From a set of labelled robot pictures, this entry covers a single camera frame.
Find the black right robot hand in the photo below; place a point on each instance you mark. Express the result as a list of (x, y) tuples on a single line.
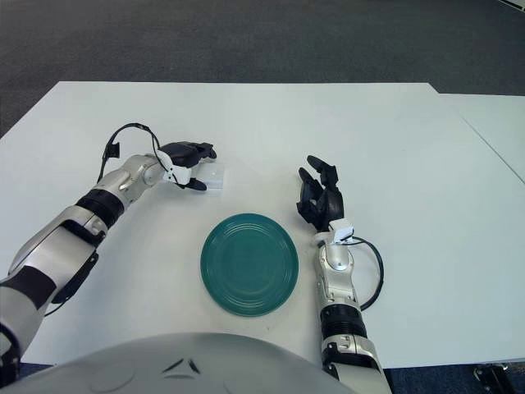
[(328, 201)]

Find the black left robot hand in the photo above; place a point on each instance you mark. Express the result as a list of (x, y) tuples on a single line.
[(184, 151)]

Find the white cube charger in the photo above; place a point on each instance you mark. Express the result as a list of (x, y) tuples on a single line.
[(215, 177)]

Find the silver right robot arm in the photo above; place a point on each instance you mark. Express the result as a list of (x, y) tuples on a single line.
[(340, 287)]

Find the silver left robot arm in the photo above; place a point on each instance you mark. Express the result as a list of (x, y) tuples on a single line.
[(82, 213)]

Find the green round plate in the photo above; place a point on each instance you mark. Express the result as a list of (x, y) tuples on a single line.
[(249, 264)]

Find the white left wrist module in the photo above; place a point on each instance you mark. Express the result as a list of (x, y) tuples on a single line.
[(177, 174)]

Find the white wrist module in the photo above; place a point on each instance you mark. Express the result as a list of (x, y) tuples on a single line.
[(177, 174), (341, 230)]

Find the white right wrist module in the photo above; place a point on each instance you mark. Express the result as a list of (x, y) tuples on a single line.
[(341, 230)]

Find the grey robot torso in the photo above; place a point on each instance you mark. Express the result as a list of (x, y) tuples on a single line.
[(184, 365)]

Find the metal chair base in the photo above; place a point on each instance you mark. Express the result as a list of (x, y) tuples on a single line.
[(498, 377)]

